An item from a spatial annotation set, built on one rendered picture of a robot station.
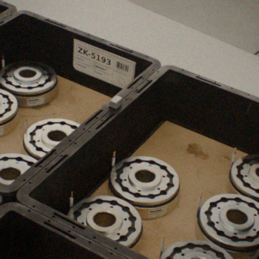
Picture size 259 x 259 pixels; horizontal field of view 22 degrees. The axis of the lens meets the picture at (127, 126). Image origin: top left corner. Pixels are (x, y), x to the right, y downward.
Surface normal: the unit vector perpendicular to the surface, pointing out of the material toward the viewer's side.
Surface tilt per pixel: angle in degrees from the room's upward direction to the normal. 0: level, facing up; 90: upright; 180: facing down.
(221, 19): 0
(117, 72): 90
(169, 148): 0
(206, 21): 0
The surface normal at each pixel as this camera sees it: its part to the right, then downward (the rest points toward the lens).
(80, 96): 0.08, -0.80
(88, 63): -0.51, 0.48
